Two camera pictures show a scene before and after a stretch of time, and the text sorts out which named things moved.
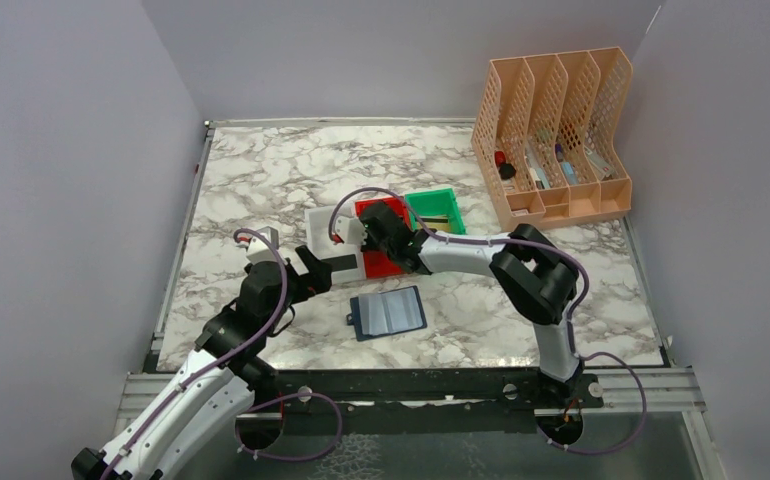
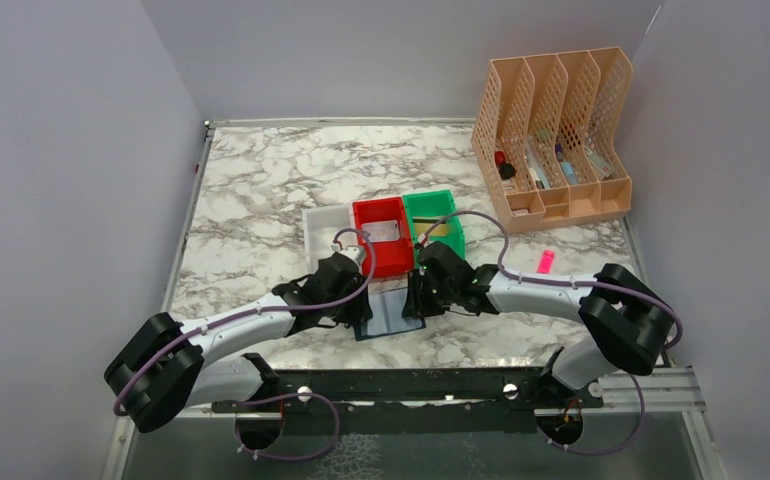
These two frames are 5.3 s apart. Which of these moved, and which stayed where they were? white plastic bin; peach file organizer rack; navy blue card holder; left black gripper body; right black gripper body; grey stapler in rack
Moved: left black gripper body; right black gripper body
Stayed: navy blue card holder; white plastic bin; peach file organizer rack; grey stapler in rack
